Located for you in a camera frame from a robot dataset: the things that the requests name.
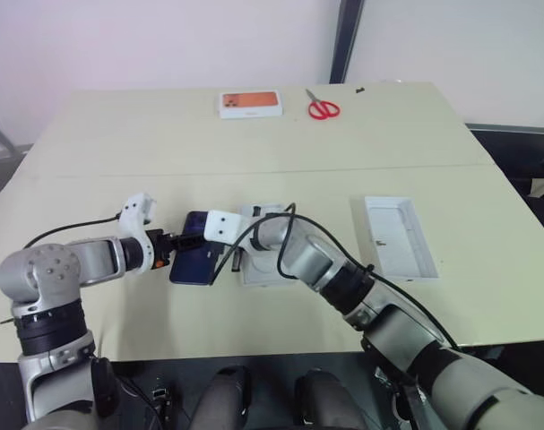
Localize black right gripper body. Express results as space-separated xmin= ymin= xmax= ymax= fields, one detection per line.
xmin=220 ymin=242 xmax=246 ymax=273

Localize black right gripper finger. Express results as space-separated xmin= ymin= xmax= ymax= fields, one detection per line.
xmin=208 ymin=245 xmax=231 ymax=287

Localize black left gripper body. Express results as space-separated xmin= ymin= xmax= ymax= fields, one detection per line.
xmin=151 ymin=229 xmax=176 ymax=271

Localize dark blue smartphone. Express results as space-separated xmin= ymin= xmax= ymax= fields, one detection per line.
xmin=168 ymin=211 xmax=224 ymax=287

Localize white phone box base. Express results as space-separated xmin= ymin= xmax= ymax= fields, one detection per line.
xmin=237 ymin=202 xmax=299 ymax=288

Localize white box with orange print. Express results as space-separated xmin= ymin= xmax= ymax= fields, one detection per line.
xmin=218 ymin=90 xmax=285 ymax=121

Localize white phone box lid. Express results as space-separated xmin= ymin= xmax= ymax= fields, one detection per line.
xmin=363 ymin=194 xmax=440 ymax=284

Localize dark rounded shape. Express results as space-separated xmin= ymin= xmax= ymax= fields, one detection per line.
xmin=294 ymin=367 xmax=369 ymax=430
xmin=193 ymin=364 xmax=252 ymax=430

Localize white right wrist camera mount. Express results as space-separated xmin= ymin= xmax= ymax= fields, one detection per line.
xmin=203 ymin=209 xmax=256 ymax=246

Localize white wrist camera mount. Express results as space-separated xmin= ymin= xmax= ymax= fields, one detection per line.
xmin=120 ymin=193 xmax=160 ymax=272
xmin=203 ymin=209 xmax=256 ymax=246

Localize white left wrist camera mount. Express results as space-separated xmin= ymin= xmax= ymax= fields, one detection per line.
xmin=120 ymin=193 xmax=160 ymax=272

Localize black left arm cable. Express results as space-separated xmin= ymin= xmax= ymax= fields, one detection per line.
xmin=22 ymin=211 xmax=123 ymax=250

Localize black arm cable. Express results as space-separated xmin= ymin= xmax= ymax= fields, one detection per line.
xmin=22 ymin=211 xmax=123 ymax=250
xmin=219 ymin=202 xmax=459 ymax=351

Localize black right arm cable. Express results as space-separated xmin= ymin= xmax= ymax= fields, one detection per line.
xmin=219 ymin=202 xmax=459 ymax=351

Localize red handled scissors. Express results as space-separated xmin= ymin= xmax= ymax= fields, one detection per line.
xmin=304 ymin=88 xmax=341 ymax=122

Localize dark vertical post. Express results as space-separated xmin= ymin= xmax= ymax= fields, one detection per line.
xmin=328 ymin=0 xmax=367 ymax=85

